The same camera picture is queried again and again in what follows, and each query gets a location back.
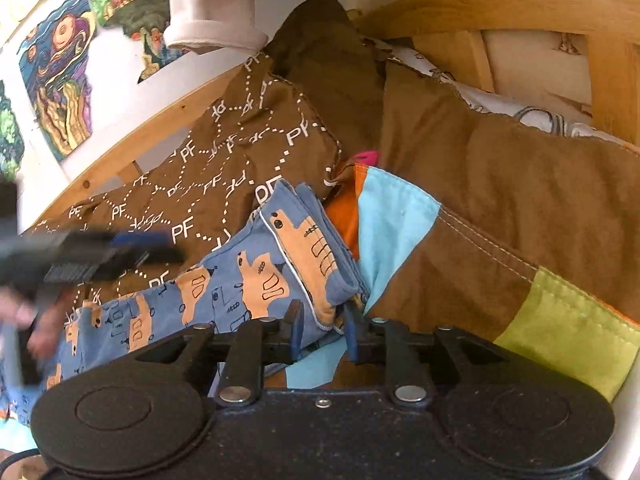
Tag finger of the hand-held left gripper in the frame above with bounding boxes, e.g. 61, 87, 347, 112
43, 254, 152, 284
60, 231, 186, 265

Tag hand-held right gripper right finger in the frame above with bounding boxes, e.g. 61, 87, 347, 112
346, 309, 502, 408

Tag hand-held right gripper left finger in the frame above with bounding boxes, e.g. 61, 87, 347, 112
135, 300, 306, 407

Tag blue orange printed pants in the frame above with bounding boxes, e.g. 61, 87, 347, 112
0, 178, 372, 413

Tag person's left hand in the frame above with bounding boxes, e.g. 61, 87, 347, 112
0, 292, 69, 359

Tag brown dotted-pattern blanket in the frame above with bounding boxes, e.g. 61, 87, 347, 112
20, 0, 388, 306

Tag brown patchwork blanket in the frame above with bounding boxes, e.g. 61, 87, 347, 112
285, 60, 640, 405

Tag floral patterned cloth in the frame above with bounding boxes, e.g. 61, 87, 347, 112
83, 0, 174, 42

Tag white fleece garment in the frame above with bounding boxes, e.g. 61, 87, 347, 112
164, 0, 272, 55

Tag white printed bed sheet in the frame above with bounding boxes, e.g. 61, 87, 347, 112
385, 35, 640, 153

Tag green foliage wall poster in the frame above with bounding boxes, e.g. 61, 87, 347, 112
0, 79, 27, 182

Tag blue swirl wall poster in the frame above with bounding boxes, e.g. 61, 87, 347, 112
18, 0, 99, 164

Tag dark figure wall poster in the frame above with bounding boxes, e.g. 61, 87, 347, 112
136, 24, 194, 84

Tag wooden bed frame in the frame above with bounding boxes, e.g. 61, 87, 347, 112
30, 0, 640, 233

